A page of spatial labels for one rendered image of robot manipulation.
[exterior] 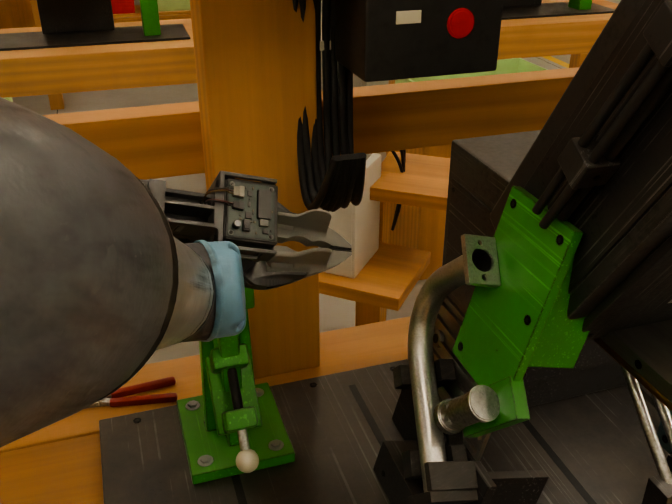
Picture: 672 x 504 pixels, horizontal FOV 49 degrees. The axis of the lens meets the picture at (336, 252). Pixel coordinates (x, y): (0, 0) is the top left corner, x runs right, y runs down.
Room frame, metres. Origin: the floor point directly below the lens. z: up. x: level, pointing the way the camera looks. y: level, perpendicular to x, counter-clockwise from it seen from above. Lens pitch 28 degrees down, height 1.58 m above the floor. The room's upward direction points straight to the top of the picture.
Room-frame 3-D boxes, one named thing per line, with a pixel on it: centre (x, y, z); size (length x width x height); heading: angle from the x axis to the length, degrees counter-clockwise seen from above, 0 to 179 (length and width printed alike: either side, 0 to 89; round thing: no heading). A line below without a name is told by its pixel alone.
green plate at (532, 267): (0.67, -0.21, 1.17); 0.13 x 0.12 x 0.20; 108
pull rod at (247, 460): (0.67, 0.11, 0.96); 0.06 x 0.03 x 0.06; 18
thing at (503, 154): (0.92, -0.32, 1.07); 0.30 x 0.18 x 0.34; 108
